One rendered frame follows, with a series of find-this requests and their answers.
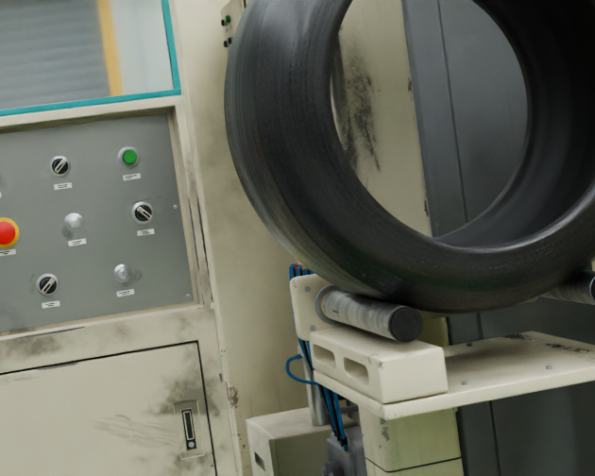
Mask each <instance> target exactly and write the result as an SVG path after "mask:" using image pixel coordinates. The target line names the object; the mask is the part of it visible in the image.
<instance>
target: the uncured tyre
mask: <svg viewBox="0 0 595 476"><path fill-rule="evenodd" d="M352 1H353V0H249V2H248V3H247V5H246V8H245V10H244V12H243V15H242V17H241V19H240V22H239V24H238V26H237V28H236V31H235V34H234V37H233V40H232V44H231V47H230V51H229V58H228V63H227V69H226V76H225V88H224V113H225V124H226V132H227V137H228V143H229V151H230V154H231V157H232V161H233V164H234V167H235V170H236V173H237V175H238V178H239V180H240V182H241V184H242V187H243V189H244V191H245V193H246V196H247V198H248V200H249V202H250V204H251V205H252V207H253V209H254V210H255V212H256V214H258V216H259V217H260V219H261V220H262V222H263V224H264V225H265V226H266V228H267V229H268V230H269V231H270V233H271V234H272V235H273V236H274V237H275V239H276V240H277V241H278V242H279V243H280V244H281V245H282V246H283V247H284V248H285V249H286V250H287V251H288V252H289V253H290V254H291V255H292V256H293V257H294V258H295V259H297V260H298V261H299V262H300V263H301V264H303V265H304V266H306V267H307V268H308V269H310V270H311V271H313V272H314V273H315V274H316V275H318V276H319V277H321V278H322V279H324V280H326V281H328V282H330V283H332V284H334V285H336V286H338V287H340V288H342V289H345V290H347V291H349V292H351V293H354V294H356V295H359V296H363V297H368V298H375V299H379V300H383V301H387V302H392V303H396V304H399V305H404V306H408V307H411V308H413V309H417V310H421V311H426V312H433V313H441V314H473V313H482V312H489V311H494V310H499V309H503V308H506V307H510V306H514V305H517V304H520V303H522V302H525V301H527V300H530V299H532V298H536V297H538V296H540V295H542V294H544V293H546V292H548V291H550V290H552V289H553V288H555V287H556V286H558V285H560V284H562V283H563V282H565V281H567V280H569V279H571V278H572V277H574V276H575V275H576V274H578V273H579V272H581V271H582V270H583V269H585V268H586V267H587V266H588V265H590V264H591V263H592V262H593V261H594V260H595V0H472V1H473V2H474V3H475V4H477V5H478V6H479V7H480V8H481V9H483V10H484V11H485V12H486V13H487V14H488V15H489V16H490V17H491V18H492V19H493V21H494V22H495V23H496V24H497V25H498V27H499V28H500V29H501V31H502V32H503V34H504V35H505V37H506V39H507V40H508V41H509V43H510V45H511V46H512V48H513V50H514V52H515V55H516V57H517V59H518V64H519V66H520V69H521V72H522V75H523V79H524V84H525V89H526V96H527V128H526V134H525V139H524V144H523V148H522V150H521V154H520V157H519V160H518V164H517V166H516V168H515V170H514V172H513V174H512V176H511V178H510V179H509V181H508V182H507V184H506V186H505V187H504V188H503V190H502V191H501V193H500V194H499V196H498V197H497V198H496V199H495V200H494V201H493V203H492V204H491V205H490V206H489V207H488V208H487V209H486V210H484V211H483V212H482V213H481V214H480V215H478V216H477V217H476V218H474V219H473V220H472V221H470V222H469V223H467V224H465V225H464V226H463V227H461V228H459V229H456V230H454V231H452V232H450V233H447V234H445V235H442V236H439V237H435V238H431V237H429V236H427V235H424V234H422V233H420V232H418V231H416V230H414V229H412V228H410V227H408V226H407V225H405V224H403V223H402V222H400V221H399V220H398V219H397V218H396V217H395V216H393V215H392V214H391V213H390V212H388V211H387V210H386V209H385V208H384V207H383V206H382V205H381V204H380V203H379V202H378V201H377V200H376V199H375V198H374V197H373V196H372V195H371V194H370V193H369V191H368V190H367V189H366V187H365V186H364V185H363V183H362V182H361V181H360V180H359V179H358V177H357V175H356V174H355V172H354V170H353V169H352V167H351V165H350V163H349V160H348V158H347V156H346V154H345V152H344V149H343V147H342V145H341V143H340V140H339V137H338V134H337V130H336V126H335V123H334V119H333V113H332V100H331V68H332V55H333V50H334V46H335V42H336V38H337V35H338V32H339V29H340V26H341V24H342V22H343V20H344V17H345V15H346V13H347V11H348V9H349V6H350V4H351V2H352Z"/></svg>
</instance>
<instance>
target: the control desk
mask: <svg viewBox="0 0 595 476"><path fill-rule="evenodd" d="M212 302H213V294H212V288H211V281H210V274H209V267H208V261H207V254H206V248H205V241H204V234H203V228H202V221H201V214H200V208H199V201H198V194H197V188H196V175H195V169H194V162H193V155H192V148H191V142H190V135H189V129H188V122H187V115H186V109H185V102H184V96H180V95H174V96H166V97H158V98H150V99H143V100H134V101H127V102H119V103H110V104H103V105H95V106H87V107H79V108H69V109H63V110H49V111H40V112H32V113H25V114H16V115H9V116H0V476H238V474H237V467H236V461H235V454H234V447H233V441H232V434H231V427H230V415H229V408H228V402H227V395H226V388H225V382H224V375H223V368H222V362H221V355H220V348H219V342H218V335H217V328H216V322H215V315H214V308H213V307H211V304H210V303H212Z"/></svg>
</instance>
